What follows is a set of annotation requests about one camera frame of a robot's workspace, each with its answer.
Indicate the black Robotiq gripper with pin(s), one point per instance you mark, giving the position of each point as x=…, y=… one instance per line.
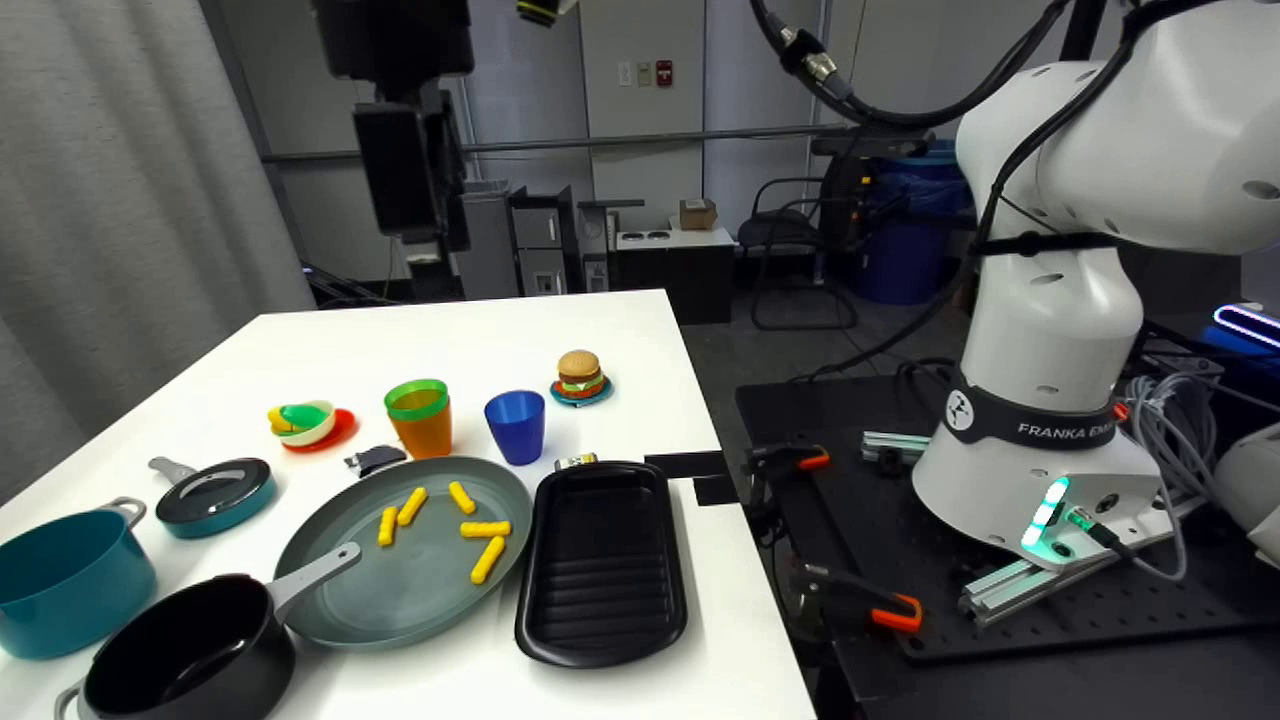
x=400, y=164

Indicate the grey bin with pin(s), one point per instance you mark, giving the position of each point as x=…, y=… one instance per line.
x=491, y=244

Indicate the green plastic cup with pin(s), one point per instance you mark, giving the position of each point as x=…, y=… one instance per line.
x=417, y=400

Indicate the orange plastic cup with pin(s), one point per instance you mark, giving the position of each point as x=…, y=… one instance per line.
x=425, y=443

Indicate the blue plastic cup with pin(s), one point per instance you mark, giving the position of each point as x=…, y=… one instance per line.
x=515, y=428

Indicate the toy burger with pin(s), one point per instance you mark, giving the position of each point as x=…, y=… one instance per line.
x=580, y=369

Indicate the small red plate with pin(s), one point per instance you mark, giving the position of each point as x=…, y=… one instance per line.
x=343, y=433

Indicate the green yellow toy food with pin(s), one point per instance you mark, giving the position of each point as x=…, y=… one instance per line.
x=304, y=423

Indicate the small dark grey object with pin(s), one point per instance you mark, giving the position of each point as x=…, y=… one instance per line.
x=374, y=462

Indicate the small blue plate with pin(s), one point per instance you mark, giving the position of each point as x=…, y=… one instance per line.
x=585, y=397

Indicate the yellow toy fry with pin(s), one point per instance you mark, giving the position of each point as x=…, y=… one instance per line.
x=484, y=528
x=462, y=497
x=491, y=560
x=413, y=505
x=386, y=528

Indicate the black cabinet white top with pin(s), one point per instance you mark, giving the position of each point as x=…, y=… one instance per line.
x=674, y=274

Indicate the small cardboard box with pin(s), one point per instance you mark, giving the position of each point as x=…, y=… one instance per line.
x=697, y=213

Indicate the grey frying pan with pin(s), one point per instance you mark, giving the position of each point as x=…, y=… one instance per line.
x=400, y=586

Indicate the black ridged grill tray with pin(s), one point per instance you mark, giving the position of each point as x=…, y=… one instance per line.
x=601, y=564

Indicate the teal cooking pot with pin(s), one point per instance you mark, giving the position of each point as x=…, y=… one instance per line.
x=64, y=586

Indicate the blue barrel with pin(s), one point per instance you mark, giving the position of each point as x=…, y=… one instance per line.
x=912, y=225

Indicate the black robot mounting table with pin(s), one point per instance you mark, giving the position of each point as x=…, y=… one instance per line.
x=852, y=532

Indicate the blue lit device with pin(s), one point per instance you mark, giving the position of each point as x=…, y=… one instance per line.
x=1245, y=333

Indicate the white rounded housing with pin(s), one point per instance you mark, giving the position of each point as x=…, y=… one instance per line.
x=1255, y=486

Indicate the grey wall conduit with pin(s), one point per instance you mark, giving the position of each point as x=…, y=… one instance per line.
x=601, y=137

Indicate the short black block bracket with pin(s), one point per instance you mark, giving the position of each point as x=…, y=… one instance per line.
x=719, y=489

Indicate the black frame chair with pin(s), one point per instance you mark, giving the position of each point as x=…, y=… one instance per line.
x=801, y=253

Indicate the silver aluminium rail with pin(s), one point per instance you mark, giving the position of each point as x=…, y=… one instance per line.
x=892, y=447
x=1055, y=572

